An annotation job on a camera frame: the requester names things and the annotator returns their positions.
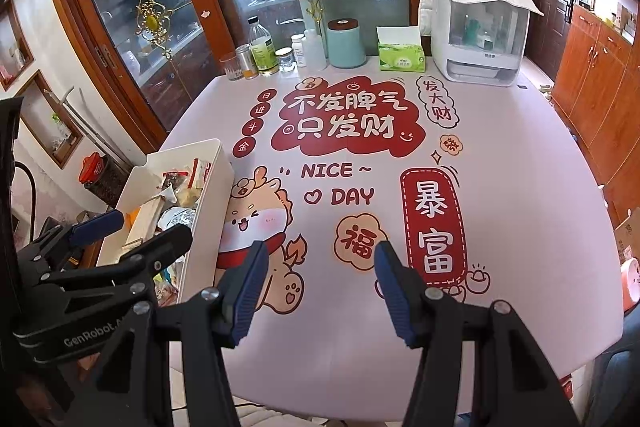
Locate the silver foil snack packet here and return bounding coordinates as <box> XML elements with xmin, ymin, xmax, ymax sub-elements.
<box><xmin>157</xmin><ymin>207</ymin><xmax>198</xmax><ymax>233</ymax></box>

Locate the green tissue box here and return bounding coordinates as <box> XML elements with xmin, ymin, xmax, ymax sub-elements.
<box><xmin>376</xmin><ymin>27</ymin><xmax>427</xmax><ymax>73</ymax></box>

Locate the round rice puff packet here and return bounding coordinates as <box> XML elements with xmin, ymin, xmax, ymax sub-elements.
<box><xmin>175</xmin><ymin>188</ymin><xmax>203</xmax><ymax>208</ymax></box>

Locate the pink round container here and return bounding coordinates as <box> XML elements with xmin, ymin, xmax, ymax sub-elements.
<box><xmin>620</xmin><ymin>257</ymin><xmax>640</xmax><ymax>313</ymax></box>

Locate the white red snack packet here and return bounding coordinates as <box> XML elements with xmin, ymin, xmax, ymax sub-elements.
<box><xmin>187</xmin><ymin>159</ymin><xmax>213</xmax><ymax>188</ymax></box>

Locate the white desktop organizer box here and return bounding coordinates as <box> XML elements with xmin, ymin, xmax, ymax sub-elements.
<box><xmin>419</xmin><ymin>0</ymin><xmax>545</xmax><ymax>86</ymax></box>

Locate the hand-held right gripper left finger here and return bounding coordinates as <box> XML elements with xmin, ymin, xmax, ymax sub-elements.
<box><xmin>92</xmin><ymin>241</ymin><xmax>271</xmax><ymax>427</ymax></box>

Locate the wooden floor cabinet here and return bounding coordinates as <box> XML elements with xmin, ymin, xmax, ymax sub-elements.
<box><xmin>550</xmin><ymin>4</ymin><xmax>640</xmax><ymax>228</ymax></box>

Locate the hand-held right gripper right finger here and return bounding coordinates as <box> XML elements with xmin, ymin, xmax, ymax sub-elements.
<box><xmin>374</xmin><ymin>241</ymin><xmax>583</xmax><ymax>427</ymax></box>

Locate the red dark snack packet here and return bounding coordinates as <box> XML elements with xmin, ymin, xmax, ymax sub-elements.
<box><xmin>160</xmin><ymin>172</ymin><xmax>188</xmax><ymax>192</ymax></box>

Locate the black cable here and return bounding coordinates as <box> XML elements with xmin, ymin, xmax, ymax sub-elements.
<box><xmin>14</xmin><ymin>162</ymin><xmax>38</xmax><ymax>238</ymax></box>

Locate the teal canister brown lid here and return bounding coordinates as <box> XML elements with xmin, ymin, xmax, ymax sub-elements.
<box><xmin>327</xmin><ymin>18</ymin><xmax>367</xmax><ymax>68</ymax></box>

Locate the small gold door ornament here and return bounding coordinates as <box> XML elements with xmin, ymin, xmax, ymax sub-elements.
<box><xmin>134</xmin><ymin>0</ymin><xmax>176</xmax><ymax>58</ymax></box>

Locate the bread slice packet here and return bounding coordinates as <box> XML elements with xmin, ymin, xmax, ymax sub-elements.
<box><xmin>122</xmin><ymin>197</ymin><xmax>168</xmax><ymax>250</ymax></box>

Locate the glass bottle green label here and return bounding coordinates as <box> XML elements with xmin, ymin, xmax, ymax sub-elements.
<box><xmin>248</xmin><ymin>16</ymin><xmax>280</xmax><ymax>75</ymax></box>

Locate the small metal can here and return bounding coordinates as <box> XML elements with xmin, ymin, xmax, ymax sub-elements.
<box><xmin>235</xmin><ymin>44</ymin><xmax>258</xmax><ymax>79</ymax></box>

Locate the pink printed table cover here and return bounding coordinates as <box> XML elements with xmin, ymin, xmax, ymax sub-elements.
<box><xmin>160</xmin><ymin>57</ymin><xmax>626</xmax><ymax>413</ymax></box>

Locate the cardboard box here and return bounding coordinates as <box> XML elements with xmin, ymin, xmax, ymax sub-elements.
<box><xmin>612</xmin><ymin>207</ymin><xmax>640</xmax><ymax>268</ymax></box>

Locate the clear glass cup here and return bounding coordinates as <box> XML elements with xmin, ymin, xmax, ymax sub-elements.
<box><xmin>219</xmin><ymin>52</ymin><xmax>246</xmax><ymax>82</ymax></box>

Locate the wooden wall frame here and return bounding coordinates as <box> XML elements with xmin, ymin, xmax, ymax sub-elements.
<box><xmin>0</xmin><ymin>0</ymin><xmax>36</xmax><ymax>90</ymax></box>
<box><xmin>15</xmin><ymin>69</ymin><xmax>85</xmax><ymax>170</ymax></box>

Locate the white squeeze bottle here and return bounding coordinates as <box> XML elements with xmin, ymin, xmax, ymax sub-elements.
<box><xmin>302</xmin><ymin>29</ymin><xmax>327</xmax><ymax>71</ymax></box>

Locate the white plastic storage tray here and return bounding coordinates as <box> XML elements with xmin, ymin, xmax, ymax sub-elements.
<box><xmin>95</xmin><ymin>138</ymin><xmax>236</xmax><ymax>308</ymax></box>

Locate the glass jar red lid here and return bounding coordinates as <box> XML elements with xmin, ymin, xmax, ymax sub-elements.
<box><xmin>81</xmin><ymin>152</ymin><xmax>131</xmax><ymax>208</ymax></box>

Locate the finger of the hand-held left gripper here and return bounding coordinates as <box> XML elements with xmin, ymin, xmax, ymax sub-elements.
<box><xmin>37</xmin><ymin>223</ymin><xmax>193</xmax><ymax>293</ymax></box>
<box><xmin>30</xmin><ymin>209</ymin><xmax>126</xmax><ymax>268</ymax></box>

